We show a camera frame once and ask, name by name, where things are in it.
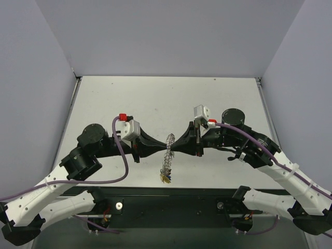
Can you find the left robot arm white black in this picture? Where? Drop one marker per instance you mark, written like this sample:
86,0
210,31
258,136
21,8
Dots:
65,191

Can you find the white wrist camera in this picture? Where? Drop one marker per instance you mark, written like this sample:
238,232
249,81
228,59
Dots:
130,129
203,117

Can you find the metal band with key rings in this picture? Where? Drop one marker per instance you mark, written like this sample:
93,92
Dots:
168,156

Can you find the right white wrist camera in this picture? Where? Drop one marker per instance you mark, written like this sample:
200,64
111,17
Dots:
203,117

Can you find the yellow key tag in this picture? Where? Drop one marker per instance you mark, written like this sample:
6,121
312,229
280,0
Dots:
165,179

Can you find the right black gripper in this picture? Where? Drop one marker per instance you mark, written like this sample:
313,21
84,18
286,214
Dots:
197,144

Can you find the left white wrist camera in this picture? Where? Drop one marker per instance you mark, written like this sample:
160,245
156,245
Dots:
130,129

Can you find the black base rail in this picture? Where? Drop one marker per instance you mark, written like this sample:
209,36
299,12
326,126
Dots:
137,207

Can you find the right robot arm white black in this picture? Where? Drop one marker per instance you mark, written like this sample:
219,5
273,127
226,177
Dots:
307,204

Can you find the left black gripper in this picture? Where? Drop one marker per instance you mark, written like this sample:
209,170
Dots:
137,150

